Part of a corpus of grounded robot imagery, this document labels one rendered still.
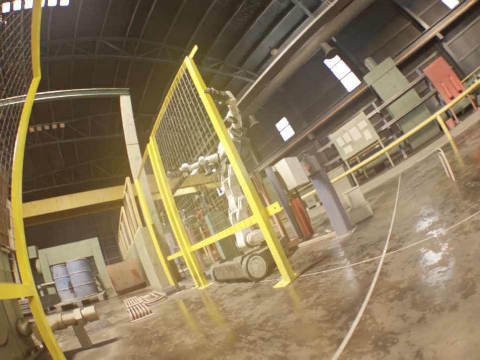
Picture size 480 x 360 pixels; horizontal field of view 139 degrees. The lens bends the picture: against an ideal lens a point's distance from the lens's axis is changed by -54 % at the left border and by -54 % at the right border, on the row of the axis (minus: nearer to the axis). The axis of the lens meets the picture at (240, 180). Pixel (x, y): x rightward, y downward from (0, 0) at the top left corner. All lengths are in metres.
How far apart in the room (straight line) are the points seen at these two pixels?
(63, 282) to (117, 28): 10.95
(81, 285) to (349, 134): 8.52
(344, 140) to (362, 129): 0.75
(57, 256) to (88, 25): 11.43
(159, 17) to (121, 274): 11.29
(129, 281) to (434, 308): 4.82
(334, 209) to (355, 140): 5.48
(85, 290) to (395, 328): 5.00
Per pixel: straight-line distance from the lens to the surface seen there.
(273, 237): 1.10
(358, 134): 6.89
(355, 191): 1.79
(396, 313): 0.59
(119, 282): 4.84
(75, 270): 5.07
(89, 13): 11.38
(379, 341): 0.53
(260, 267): 1.48
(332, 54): 10.55
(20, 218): 1.16
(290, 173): 2.39
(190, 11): 11.97
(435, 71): 7.29
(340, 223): 1.57
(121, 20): 11.74
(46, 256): 11.95
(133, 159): 3.96
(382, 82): 9.50
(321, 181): 1.55
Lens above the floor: 0.37
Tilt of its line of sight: 14 degrees up
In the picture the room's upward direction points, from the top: 25 degrees counter-clockwise
